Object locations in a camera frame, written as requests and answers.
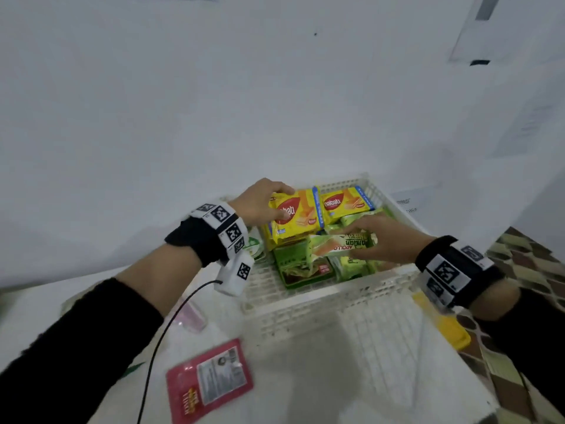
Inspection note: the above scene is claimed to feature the pink clear plastic piece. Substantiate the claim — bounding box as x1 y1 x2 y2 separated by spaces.
171 297 208 334

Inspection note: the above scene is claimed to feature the red snack packet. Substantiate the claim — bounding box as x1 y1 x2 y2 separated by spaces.
165 338 255 424

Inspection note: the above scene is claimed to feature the white and green packet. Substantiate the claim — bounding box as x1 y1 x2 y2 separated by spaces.
244 227 266 262

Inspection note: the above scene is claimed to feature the yellow flat object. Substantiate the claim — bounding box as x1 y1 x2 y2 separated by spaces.
412 290 472 352

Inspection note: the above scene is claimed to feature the yellow wafer packet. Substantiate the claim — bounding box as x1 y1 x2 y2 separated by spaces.
318 185 376 226
263 188 325 251

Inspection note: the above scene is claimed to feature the person's left forearm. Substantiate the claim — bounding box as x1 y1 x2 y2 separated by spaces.
0 243 204 424

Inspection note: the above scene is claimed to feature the white paper label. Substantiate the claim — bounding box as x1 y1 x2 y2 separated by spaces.
390 185 438 218

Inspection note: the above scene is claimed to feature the black wristband with marker blocks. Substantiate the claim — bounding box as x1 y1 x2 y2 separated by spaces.
164 201 256 298
414 235 506 310

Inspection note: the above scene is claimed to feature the white plastic basket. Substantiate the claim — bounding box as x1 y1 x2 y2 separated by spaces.
240 173 436 346

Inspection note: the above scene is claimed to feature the dark green snack box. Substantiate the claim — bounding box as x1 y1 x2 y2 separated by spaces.
272 239 335 290

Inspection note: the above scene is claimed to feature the light green snack packet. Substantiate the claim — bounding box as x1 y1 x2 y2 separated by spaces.
339 206 394 228
329 256 385 283

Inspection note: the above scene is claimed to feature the person's right hand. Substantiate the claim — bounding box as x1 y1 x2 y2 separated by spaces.
329 214 436 266

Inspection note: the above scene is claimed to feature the black cable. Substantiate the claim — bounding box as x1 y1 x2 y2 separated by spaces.
136 280 224 424

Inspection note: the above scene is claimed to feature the light green cake packet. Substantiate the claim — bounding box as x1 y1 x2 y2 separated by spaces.
308 232 379 261

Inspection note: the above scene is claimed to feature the person's right forearm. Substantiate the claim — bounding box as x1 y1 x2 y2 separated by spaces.
468 278 565 415

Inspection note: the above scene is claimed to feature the person's left hand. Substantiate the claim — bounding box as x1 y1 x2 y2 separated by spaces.
227 178 296 228

